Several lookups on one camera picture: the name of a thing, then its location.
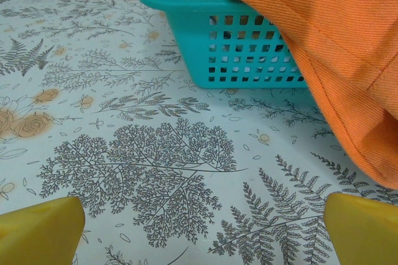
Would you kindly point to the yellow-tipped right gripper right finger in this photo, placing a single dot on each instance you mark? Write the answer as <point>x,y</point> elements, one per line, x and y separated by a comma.
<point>363,234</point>

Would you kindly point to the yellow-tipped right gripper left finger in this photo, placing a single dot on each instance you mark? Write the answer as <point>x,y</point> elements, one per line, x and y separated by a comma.
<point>40,234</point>

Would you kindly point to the orange trousers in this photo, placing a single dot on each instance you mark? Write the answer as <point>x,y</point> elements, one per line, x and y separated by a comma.
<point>342,44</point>

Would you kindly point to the floral patterned table mat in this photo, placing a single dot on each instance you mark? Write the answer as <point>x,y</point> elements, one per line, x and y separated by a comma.
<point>155,153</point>

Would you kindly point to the teal plastic basket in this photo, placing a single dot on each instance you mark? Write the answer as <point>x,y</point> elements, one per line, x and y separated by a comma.
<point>192,28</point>

